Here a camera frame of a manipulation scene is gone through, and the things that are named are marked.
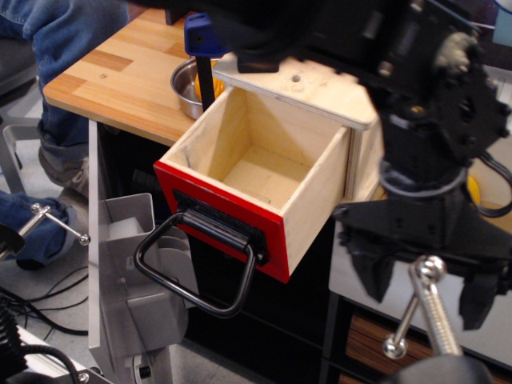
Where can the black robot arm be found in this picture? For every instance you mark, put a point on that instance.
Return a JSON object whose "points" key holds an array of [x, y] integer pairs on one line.
{"points": [[423, 68]]}

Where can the light wooden box housing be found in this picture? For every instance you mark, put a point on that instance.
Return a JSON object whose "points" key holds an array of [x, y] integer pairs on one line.
{"points": [[321, 90]]}

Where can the grey sneaker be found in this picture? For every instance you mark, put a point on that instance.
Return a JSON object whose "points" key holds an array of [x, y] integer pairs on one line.
{"points": [[72, 175]]}

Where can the silver clamp screw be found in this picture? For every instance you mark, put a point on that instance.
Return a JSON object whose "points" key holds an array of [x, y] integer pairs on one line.
{"points": [[13, 241], [425, 274]]}

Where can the blue quick-grip bar clamp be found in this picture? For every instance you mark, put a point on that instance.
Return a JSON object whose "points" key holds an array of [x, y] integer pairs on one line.
{"points": [[202, 42]]}

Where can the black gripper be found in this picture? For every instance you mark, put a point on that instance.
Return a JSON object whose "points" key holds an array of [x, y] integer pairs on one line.
{"points": [[378, 233]]}

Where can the left silver clamp screw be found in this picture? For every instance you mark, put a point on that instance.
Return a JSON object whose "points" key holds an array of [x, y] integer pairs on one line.
{"points": [[13, 241]]}

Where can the yellow corn toy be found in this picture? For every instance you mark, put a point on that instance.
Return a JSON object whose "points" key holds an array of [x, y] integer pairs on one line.
{"points": [[473, 190]]}

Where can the grey metal table leg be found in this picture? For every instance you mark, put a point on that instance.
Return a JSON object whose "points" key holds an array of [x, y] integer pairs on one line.
{"points": [[133, 321]]}

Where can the stainless steel bowl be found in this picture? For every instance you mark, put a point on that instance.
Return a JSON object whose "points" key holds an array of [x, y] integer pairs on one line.
{"points": [[184, 84]]}

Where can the orange toy in bowl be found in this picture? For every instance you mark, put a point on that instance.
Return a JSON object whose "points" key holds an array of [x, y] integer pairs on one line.
{"points": [[219, 87]]}

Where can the near silver clamp screw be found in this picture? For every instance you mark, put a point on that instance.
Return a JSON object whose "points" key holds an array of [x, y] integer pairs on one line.
{"points": [[425, 274]]}

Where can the wooden drawer with red front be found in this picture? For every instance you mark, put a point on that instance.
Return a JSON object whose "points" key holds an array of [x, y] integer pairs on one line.
{"points": [[255, 178]]}

